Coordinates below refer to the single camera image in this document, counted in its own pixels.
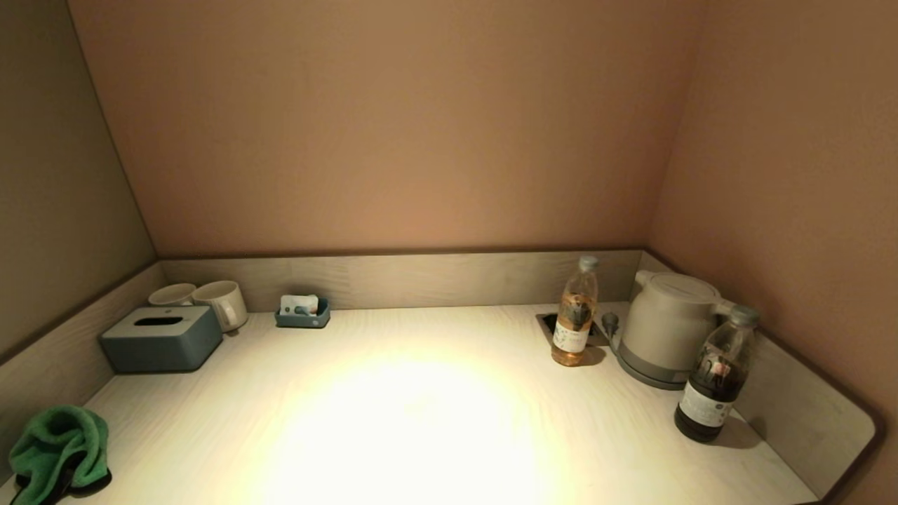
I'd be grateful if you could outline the green microfibre cloth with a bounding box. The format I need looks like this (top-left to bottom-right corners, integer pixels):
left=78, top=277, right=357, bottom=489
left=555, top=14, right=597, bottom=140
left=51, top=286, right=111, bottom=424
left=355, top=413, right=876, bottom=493
left=8, top=405, right=113, bottom=505

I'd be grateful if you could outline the black recessed power socket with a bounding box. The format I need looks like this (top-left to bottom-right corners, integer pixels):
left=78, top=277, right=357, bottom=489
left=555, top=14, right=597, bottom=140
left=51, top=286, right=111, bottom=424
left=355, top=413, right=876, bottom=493
left=537, top=312, right=610, bottom=347

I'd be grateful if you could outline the light tea plastic bottle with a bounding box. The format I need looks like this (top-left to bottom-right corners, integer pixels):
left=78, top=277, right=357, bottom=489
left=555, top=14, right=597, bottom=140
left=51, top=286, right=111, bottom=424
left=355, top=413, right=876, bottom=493
left=551, top=256, right=599, bottom=367

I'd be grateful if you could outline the small blue sachet tray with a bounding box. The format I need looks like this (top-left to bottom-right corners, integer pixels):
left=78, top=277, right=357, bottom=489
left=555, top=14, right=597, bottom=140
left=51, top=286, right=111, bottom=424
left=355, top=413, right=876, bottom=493
left=274, top=297, right=331, bottom=329

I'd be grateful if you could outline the white electric kettle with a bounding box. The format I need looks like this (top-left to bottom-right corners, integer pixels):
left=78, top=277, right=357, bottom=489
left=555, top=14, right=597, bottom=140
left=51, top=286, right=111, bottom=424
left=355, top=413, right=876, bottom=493
left=620, top=270, right=736, bottom=376

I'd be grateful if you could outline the white ceramic mug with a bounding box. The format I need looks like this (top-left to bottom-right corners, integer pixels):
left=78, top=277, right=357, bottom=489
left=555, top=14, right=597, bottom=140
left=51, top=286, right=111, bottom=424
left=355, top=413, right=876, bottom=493
left=192, top=281, right=248, bottom=332
left=148, top=283, right=197, bottom=307

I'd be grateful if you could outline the grey kettle base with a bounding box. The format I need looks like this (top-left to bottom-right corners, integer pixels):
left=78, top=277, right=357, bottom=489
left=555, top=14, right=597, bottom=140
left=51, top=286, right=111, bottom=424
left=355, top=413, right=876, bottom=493
left=609, top=330, right=692, bottom=391

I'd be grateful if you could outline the grey-blue tissue box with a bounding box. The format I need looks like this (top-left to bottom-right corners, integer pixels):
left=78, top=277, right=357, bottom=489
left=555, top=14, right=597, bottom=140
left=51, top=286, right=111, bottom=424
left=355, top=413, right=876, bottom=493
left=100, top=306, right=224, bottom=373

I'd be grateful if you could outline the dark tea plastic bottle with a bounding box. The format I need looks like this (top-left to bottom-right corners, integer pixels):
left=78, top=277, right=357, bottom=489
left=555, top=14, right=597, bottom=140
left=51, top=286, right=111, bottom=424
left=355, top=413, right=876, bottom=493
left=674, top=305, right=761, bottom=443

